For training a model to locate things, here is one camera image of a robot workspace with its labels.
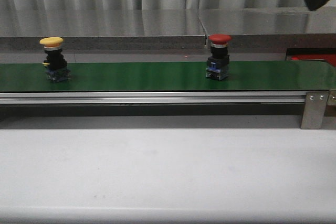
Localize red mushroom push button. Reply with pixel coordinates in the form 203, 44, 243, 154
206, 34, 232, 81

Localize yellow mushroom push button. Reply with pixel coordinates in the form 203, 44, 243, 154
39, 37, 70, 83

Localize grey stone countertop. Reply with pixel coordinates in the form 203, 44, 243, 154
1, 7, 335, 63

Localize red plastic tray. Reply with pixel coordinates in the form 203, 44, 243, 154
289, 54, 336, 67

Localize green conveyor belt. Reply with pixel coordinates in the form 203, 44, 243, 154
1, 61, 335, 92

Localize steel conveyor support leg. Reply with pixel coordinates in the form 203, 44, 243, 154
301, 91, 329, 130

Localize aluminium conveyor frame rail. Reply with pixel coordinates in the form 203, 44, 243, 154
1, 89, 335, 105

